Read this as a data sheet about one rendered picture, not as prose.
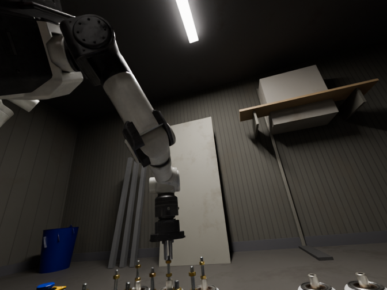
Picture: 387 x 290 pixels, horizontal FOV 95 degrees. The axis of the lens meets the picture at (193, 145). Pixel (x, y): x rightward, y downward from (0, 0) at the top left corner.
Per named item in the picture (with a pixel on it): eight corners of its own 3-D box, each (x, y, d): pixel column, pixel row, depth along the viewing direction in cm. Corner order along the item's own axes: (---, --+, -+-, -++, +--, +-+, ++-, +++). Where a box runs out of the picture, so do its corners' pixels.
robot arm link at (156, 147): (179, 173, 64) (176, 141, 48) (154, 189, 60) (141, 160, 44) (164, 153, 68) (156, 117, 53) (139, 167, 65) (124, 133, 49)
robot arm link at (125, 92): (182, 137, 47) (140, 65, 48) (137, 161, 43) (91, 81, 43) (173, 145, 58) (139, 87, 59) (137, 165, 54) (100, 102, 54)
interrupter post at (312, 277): (322, 290, 48) (318, 275, 49) (312, 290, 48) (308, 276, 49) (319, 287, 50) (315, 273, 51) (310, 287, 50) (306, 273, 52)
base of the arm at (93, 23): (115, 57, 41) (112, 13, 43) (52, 56, 39) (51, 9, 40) (126, 86, 56) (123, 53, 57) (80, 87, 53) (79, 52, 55)
